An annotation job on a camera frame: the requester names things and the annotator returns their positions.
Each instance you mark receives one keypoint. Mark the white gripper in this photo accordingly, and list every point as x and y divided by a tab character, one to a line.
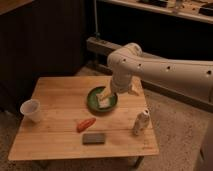
120	84

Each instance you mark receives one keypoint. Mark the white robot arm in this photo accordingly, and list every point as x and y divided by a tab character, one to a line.
188	79

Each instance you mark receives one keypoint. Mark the white sponge block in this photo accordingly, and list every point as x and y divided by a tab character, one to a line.
103	103

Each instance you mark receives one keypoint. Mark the green round plate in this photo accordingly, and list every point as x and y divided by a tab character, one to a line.
96	104

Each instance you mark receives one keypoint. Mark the white plastic bottle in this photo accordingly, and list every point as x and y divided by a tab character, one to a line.
141	121

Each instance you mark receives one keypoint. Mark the wooden table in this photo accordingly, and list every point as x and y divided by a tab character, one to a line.
63	103

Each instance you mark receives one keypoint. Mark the orange carrot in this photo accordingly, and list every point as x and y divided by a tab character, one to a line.
85	124

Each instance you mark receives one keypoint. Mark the grey rectangular block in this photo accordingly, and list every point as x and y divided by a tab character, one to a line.
93	138

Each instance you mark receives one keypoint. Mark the white plastic cup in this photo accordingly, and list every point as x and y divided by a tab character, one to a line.
31	109

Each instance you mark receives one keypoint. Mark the background shelf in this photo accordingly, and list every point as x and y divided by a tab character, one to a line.
187	9

